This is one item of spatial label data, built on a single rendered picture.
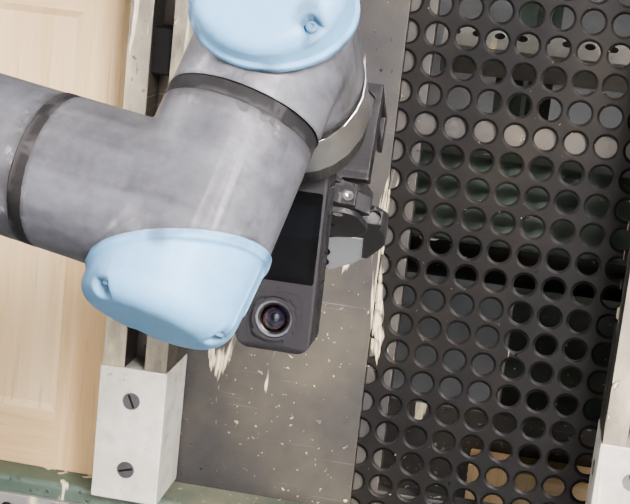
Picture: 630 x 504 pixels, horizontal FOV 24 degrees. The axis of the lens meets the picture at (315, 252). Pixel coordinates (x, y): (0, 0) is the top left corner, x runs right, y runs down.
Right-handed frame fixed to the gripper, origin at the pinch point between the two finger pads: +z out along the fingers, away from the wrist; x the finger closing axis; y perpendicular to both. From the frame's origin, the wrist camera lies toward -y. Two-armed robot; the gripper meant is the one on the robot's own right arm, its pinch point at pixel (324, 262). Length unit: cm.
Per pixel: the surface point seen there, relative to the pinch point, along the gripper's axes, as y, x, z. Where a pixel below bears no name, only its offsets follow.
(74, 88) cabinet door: 20.4, 28.1, 24.1
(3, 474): -12, 32, 40
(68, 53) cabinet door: 23.1, 28.9, 22.7
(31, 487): -13, 29, 40
